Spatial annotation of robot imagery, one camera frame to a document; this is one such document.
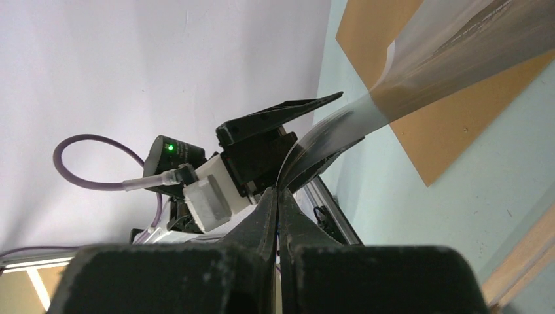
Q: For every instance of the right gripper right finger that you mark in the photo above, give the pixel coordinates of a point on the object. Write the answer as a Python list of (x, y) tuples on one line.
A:
[(321, 275)]

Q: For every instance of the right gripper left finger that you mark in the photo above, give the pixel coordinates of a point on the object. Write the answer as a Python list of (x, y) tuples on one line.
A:
[(235, 274)]

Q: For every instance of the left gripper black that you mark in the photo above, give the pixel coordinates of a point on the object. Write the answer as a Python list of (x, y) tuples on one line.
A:
[(255, 146)]

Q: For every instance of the brown backing board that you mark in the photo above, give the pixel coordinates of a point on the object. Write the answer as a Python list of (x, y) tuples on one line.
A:
[(455, 121)]

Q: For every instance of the black and white photo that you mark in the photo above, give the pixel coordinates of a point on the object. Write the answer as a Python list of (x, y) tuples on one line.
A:
[(390, 86)]

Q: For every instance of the white wooden picture frame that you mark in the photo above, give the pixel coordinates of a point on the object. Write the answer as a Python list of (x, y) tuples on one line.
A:
[(533, 253)]

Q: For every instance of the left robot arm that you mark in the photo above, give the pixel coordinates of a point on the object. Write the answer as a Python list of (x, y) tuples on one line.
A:
[(170, 165)]

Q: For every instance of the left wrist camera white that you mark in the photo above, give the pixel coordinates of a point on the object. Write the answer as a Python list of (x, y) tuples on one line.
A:
[(213, 199)]

